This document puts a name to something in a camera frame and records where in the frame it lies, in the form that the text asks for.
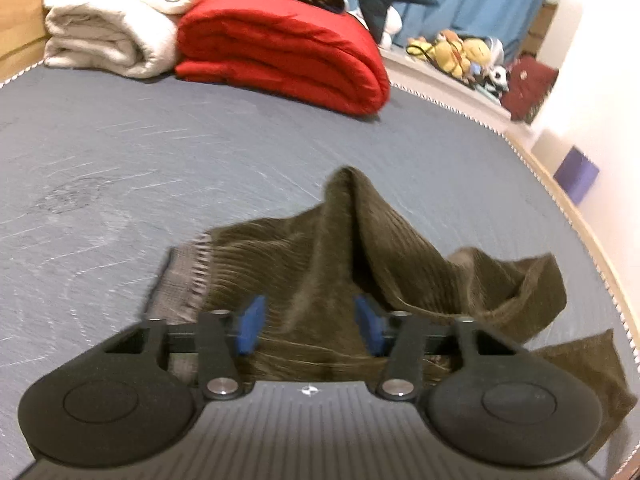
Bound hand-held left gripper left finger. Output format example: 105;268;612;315
102;295;267;402

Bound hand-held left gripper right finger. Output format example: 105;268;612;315
354;295;522;402

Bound olive corduroy pants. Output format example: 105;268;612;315
149;166;638;463

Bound purple box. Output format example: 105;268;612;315
553;146;601;206

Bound red folded blanket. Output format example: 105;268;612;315
174;0;392;117

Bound pile of plush toys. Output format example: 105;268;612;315
404;29;512;106

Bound dark red cushion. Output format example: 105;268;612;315
500;55;561;125

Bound white folded blanket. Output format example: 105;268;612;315
42;0;216;80

